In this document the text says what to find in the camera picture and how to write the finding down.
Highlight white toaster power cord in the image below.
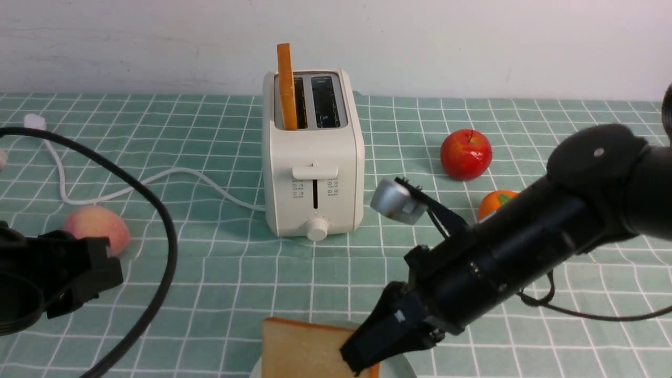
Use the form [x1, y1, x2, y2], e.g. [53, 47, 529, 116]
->
[24, 113, 267, 213]

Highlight red apple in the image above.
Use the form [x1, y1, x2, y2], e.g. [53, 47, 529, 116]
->
[439, 129, 494, 181]

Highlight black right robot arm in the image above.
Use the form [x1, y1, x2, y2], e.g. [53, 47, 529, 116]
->
[341, 124, 670, 371]

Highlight toast slice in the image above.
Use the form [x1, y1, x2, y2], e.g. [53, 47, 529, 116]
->
[260, 317, 380, 377]
[277, 43, 298, 131]

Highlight white toaster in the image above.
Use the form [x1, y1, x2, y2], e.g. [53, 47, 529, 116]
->
[261, 69, 365, 242]

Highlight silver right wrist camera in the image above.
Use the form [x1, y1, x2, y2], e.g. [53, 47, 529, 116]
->
[370, 179, 427, 225]

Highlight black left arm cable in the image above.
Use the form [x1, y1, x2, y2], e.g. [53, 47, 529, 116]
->
[0, 127, 179, 378]

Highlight orange persimmon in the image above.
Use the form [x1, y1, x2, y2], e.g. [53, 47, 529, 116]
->
[478, 190, 518, 221]

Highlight green checkered tablecloth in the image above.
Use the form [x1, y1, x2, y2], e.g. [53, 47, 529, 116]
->
[1, 93, 671, 377]

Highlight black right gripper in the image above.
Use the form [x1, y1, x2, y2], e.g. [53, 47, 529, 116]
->
[340, 230, 505, 376]

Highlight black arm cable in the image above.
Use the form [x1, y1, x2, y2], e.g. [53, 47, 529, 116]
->
[517, 270, 672, 322]
[0, 127, 179, 378]

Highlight grey plate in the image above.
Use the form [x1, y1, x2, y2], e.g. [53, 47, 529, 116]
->
[250, 320, 418, 378]

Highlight pink peach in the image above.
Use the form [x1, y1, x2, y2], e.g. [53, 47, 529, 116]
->
[62, 204, 131, 257]

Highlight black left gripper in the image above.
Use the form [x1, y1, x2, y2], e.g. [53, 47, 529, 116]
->
[31, 230, 124, 320]

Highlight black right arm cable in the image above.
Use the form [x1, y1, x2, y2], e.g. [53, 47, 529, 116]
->
[517, 270, 672, 322]

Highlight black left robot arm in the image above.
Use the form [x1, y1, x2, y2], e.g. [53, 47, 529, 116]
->
[2, 222, 123, 336]

